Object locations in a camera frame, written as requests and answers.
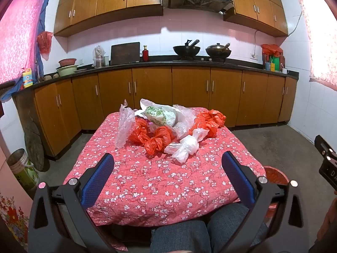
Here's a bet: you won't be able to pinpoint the pink window curtain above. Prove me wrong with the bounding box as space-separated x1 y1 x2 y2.
296 0 337 87

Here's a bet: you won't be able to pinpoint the clear bag with jar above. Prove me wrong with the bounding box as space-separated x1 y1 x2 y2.
92 45 106 67

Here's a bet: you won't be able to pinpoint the person's right forearm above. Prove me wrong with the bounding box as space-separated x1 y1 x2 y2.
316 207 337 245

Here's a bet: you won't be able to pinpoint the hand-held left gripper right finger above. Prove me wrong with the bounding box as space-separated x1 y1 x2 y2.
222 151 310 253

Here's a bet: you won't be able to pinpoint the dark cutting board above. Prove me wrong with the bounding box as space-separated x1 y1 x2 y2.
110 42 140 66

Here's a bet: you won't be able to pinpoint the yellow detergent box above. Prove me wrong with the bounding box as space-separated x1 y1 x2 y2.
22 68 33 89

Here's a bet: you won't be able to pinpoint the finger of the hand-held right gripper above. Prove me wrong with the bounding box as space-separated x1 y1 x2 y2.
319 156 337 191
314 134 337 161

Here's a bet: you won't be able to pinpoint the white plastic bucket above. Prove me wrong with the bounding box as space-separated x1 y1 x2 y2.
7 148 40 190

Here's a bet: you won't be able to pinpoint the black open wok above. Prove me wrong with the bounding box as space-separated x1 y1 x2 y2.
173 39 201 57

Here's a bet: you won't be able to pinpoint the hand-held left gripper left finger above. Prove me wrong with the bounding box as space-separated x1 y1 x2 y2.
28 152 127 253

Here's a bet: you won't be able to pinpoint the knotted white plastic bag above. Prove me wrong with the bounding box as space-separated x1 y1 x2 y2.
164 135 200 163

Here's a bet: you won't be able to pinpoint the tall clear plastic bag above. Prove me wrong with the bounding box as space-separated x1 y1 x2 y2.
114 99 137 148

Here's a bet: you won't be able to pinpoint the white green-printed plastic bag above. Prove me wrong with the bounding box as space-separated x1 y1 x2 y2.
135 99 179 127

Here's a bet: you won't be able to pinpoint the wooden upper cabinets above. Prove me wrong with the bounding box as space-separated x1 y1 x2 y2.
222 0 289 37
54 0 164 37

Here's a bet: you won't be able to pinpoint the black kitchen countertop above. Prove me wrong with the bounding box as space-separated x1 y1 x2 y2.
13 55 299 95

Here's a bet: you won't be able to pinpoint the person's leg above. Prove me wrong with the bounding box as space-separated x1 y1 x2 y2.
207 203 269 253
150 220 211 253

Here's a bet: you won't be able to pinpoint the person's left leg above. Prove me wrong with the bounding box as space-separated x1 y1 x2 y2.
150 220 211 253

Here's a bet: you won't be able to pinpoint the long orange plastic bag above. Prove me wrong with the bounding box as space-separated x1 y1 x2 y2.
193 109 227 138

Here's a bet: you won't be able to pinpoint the hanging red plastic bag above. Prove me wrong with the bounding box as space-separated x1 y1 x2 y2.
37 31 53 60

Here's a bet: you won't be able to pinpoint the group of condiment containers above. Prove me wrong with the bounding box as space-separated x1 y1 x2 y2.
262 53 286 71

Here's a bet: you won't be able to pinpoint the white floral panel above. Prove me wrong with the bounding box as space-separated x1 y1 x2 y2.
0 148 29 251

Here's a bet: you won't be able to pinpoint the pink curtain with blue edge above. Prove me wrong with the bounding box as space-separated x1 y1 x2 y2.
0 0 50 101

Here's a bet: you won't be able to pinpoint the pink basin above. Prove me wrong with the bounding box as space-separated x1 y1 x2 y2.
58 58 77 67

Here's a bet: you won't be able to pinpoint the red bag on condiments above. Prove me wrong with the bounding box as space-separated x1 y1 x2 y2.
261 44 283 58

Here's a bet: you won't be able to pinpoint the round wooden chopping block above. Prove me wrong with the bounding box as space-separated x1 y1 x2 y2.
24 121 45 172

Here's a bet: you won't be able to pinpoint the knotted orange plastic bag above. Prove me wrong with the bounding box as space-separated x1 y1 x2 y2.
144 126 176 155

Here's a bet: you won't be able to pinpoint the pale green basin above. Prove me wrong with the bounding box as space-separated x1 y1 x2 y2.
56 65 79 77

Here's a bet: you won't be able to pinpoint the black wok with lid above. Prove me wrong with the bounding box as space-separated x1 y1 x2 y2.
205 43 232 58

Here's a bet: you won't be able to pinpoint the wooden lower cabinets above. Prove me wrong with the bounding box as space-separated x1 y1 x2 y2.
13 66 298 161

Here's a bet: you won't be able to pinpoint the wooden cabinets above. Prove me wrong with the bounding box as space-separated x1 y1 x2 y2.
54 0 164 37
13 66 298 161
222 0 289 37

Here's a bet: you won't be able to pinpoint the red floral tablecloth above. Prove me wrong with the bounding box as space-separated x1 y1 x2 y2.
63 107 266 227

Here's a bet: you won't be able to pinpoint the person's right leg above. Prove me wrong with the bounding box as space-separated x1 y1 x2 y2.
207 203 269 253

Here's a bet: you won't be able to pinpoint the small white plastic bag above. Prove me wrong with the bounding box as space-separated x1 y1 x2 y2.
192 128 209 142

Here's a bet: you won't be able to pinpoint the gas stove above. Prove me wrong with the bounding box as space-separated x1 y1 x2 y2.
179 55 227 63

